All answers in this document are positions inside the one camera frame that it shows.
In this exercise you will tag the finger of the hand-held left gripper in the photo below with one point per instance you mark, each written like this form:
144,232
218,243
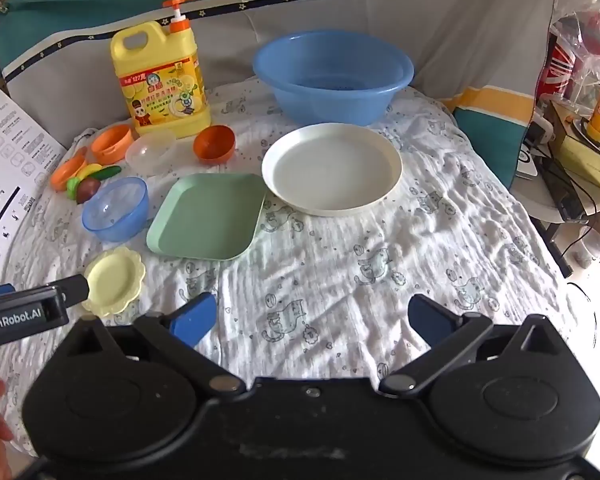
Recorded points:
75,290

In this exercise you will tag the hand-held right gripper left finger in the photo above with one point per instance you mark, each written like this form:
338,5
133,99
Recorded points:
195,321

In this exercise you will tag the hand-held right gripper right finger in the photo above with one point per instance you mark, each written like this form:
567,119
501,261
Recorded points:
430,320

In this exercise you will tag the yellow flower-shaped small plate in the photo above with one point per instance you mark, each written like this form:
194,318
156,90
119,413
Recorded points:
114,280

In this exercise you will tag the clear blue plastic bowl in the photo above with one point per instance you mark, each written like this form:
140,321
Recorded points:
115,210

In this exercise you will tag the green square plate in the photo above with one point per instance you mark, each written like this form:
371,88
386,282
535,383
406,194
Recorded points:
205,215

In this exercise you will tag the white round plate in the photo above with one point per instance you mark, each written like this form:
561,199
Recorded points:
330,170

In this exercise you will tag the white cat-print blanket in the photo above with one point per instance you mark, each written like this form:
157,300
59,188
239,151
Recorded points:
355,260

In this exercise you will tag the purple toy onion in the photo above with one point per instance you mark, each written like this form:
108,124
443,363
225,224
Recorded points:
89,191

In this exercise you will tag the green toy vegetable piece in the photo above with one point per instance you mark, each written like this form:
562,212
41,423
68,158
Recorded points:
73,189

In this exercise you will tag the green toy cucumber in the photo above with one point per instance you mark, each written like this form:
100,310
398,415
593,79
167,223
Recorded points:
107,173

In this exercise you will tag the white printed instruction sheet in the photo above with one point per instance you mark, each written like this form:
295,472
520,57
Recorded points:
10,160

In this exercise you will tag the light orange small bowl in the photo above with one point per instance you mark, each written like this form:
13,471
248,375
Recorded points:
111,146

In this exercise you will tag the white round side table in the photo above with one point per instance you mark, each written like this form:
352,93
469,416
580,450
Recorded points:
535,195

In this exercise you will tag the clear plastic cup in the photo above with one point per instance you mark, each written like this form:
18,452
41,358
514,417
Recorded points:
591,252

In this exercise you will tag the orange plastic bowl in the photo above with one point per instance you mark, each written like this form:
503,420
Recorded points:
215,146

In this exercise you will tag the yellow detergent pump bottle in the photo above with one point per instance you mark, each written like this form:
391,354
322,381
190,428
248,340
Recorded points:
155,85

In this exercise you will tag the yellow cardboard box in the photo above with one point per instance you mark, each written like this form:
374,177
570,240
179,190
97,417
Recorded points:
595,165

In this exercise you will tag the blue plastic basin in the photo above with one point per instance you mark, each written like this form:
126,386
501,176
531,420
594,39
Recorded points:
330,100

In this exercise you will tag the red soda can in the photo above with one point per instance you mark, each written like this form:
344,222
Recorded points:
555,70

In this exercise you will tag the clear plastic bag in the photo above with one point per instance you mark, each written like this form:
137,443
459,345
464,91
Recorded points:
580,0

